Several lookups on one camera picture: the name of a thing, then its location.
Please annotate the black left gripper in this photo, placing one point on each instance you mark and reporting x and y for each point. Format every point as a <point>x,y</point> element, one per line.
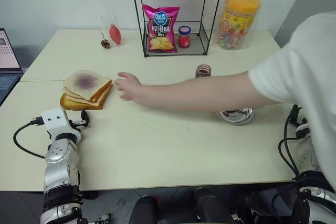
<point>76,125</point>

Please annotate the person's bare forearm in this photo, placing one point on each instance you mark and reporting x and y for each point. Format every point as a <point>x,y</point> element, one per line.
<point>199,90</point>

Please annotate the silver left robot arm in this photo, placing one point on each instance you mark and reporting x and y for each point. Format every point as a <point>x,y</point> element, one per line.
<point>60,155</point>

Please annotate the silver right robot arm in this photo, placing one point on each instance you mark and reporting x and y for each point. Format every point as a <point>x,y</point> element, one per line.
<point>308,155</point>

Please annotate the toasted brown bread slice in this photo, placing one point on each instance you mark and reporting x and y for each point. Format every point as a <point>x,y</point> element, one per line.
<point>76,104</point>

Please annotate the bread slice with purple stain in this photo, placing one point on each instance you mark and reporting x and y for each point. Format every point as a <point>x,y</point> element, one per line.
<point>88,83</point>

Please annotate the purple jam glass jar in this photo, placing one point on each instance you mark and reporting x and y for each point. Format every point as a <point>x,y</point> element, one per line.
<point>203,71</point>

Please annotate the small red-lidded jar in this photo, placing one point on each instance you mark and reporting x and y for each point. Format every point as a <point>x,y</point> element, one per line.
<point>184,37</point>

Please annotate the person's bare hand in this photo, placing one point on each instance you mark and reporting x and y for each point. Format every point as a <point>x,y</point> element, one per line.
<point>128,85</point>

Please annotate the small brown striped object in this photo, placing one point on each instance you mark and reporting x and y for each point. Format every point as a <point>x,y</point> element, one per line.
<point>106,43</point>

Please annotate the red object in glass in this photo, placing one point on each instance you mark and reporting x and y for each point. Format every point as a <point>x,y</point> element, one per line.
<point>116,35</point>

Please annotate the plastic bag with red item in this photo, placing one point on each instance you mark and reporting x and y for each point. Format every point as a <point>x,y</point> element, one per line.
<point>106,24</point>

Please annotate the dark laptop computer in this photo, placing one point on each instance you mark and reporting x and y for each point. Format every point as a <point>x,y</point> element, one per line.
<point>8,61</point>

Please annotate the dark rounded robot leg shape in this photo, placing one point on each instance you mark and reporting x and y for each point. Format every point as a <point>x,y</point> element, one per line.
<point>144,211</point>
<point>212,205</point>

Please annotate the pink potato chips bag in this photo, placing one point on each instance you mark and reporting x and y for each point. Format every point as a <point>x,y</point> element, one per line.
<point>161,30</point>

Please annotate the shiny metal bowl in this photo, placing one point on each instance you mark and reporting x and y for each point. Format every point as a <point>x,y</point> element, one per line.
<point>237,117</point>

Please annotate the candy jar with orange lid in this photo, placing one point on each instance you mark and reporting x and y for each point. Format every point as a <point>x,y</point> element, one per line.
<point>237,22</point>

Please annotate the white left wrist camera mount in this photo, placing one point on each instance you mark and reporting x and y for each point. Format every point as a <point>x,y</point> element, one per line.
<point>55,120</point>

